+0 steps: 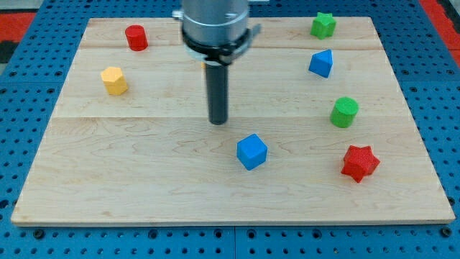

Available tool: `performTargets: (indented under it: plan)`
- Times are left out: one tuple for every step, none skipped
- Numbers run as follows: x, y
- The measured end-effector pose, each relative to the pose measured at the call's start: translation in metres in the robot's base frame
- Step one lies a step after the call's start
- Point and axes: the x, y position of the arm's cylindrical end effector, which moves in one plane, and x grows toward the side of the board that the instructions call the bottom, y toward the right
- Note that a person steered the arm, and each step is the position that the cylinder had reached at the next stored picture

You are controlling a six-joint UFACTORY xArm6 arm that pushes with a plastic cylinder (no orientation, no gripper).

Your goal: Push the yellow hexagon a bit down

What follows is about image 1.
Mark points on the yellow hexagon block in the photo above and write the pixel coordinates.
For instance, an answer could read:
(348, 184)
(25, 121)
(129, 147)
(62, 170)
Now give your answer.
(114, 81)

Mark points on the green cylinder block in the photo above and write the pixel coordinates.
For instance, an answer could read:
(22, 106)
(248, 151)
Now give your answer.
(344, 111)

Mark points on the red cylinder block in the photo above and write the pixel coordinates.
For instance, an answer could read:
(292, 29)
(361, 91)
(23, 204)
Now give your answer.
(136, 37)

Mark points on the blue cube block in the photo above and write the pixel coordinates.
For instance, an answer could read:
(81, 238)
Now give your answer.
(251, 152)

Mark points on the light wooden board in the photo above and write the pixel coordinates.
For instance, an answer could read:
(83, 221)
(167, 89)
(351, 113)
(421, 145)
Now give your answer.
(150, 157)

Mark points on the green star block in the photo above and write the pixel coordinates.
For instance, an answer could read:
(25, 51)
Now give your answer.
(323, 25)

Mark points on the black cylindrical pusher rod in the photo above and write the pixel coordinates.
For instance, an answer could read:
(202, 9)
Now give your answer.
(217, 93)

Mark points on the red star block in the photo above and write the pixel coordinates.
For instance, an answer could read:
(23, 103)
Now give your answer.
(359, 162)

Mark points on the blue triangular prism block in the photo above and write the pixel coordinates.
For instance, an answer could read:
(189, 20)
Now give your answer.
(321, 63)

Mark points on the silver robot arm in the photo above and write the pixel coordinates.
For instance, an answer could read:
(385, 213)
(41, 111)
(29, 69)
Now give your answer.
(216, 32)

